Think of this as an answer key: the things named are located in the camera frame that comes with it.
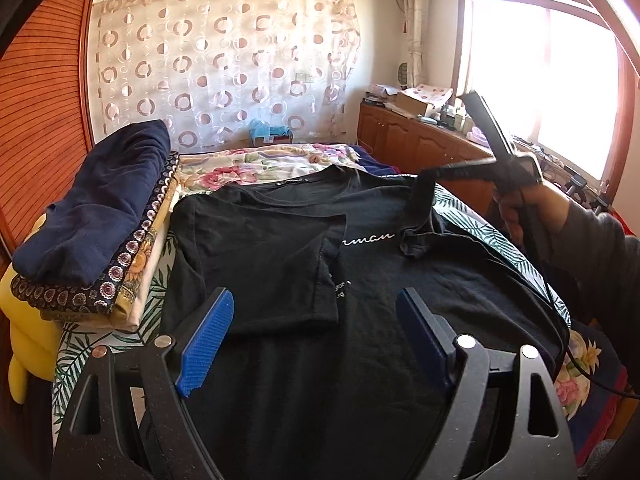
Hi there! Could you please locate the black cable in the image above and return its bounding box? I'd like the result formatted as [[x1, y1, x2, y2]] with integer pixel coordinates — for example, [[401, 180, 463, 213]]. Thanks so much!
[[520, 195, 640, 400]]

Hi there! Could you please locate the navy folded cloth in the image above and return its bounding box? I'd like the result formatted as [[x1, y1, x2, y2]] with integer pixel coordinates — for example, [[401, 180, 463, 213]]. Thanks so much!
[[12, 120, 173, 286]]

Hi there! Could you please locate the wooden cabinet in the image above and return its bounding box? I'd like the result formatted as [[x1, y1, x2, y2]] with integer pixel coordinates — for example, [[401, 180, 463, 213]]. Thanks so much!
[[357, 102, 501, 211]]

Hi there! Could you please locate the yellow pillow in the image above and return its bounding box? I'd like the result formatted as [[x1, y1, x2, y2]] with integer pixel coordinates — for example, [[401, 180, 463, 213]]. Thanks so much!
[[0, 212, 63, 403]]

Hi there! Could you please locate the leaf-print blanket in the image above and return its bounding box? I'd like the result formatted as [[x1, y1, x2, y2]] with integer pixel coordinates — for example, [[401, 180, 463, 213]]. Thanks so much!
[[50, 182, 573, 416]]

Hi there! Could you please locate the yellow floral folded cloth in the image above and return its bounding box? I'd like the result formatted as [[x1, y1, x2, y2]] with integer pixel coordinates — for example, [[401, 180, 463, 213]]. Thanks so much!
[[40, 180, 181, 326]]

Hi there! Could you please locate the dark flower-trim folded cloth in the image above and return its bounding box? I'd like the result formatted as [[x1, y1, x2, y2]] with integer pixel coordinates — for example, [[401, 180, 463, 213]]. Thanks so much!
[[12, 152, 181, 313]]

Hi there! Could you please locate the beige window curtain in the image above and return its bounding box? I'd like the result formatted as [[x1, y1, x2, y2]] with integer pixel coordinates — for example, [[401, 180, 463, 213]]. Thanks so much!
[[400, 0, 436, 86]]

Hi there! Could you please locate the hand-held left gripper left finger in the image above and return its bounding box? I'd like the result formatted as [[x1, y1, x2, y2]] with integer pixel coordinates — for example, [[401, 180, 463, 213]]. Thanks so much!
[[50, 287, 236, 480]]

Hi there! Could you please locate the navy floral quilt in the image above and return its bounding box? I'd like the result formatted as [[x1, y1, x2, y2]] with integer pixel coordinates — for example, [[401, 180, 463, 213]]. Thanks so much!
[[550, 317, 633, 423]]

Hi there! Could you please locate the navy blue cloth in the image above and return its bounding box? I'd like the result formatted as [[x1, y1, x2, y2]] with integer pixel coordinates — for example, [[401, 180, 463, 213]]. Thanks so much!
[[357, 145, 418, 177]]

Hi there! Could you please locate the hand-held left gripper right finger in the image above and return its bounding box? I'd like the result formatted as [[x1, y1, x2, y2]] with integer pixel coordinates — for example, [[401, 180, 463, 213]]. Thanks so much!
[[395, 287, 576, 480]]

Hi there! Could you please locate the cardboard box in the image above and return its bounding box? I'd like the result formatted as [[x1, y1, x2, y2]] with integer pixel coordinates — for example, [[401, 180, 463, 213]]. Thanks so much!
[[395, 85, 453, 118]]

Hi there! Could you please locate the floral bed sheet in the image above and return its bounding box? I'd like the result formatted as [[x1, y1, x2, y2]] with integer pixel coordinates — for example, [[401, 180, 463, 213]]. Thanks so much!
[[172, 142, 371, 201]]

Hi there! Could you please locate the circle-pattern sheer curtain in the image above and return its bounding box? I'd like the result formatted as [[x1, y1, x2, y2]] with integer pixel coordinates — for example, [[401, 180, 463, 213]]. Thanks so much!
[[92, 0, 363, 153]]

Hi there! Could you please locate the black t-shirt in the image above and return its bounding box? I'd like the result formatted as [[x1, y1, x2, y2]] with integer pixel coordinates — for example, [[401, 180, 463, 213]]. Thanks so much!
[[162, 165, 571, 480]]

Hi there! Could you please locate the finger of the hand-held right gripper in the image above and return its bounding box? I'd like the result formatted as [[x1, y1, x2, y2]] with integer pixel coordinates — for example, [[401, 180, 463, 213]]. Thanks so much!
[[416, 157, 503, 183]]

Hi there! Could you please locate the person's right hand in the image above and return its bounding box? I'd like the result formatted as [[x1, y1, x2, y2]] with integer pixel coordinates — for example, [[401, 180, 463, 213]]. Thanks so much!
[[492, 180, 573, 261]]

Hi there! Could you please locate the row of small bottles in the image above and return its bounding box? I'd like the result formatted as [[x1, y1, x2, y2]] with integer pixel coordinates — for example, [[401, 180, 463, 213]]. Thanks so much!
[[437, 102, 473, 131]]

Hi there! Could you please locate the window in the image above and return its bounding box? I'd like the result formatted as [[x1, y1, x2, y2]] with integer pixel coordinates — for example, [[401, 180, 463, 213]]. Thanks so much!
[[452, 0, 631, 186]]

